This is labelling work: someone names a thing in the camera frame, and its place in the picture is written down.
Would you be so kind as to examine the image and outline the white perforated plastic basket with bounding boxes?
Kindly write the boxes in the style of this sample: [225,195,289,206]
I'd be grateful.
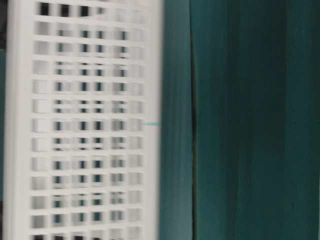
[2,0,164,240]

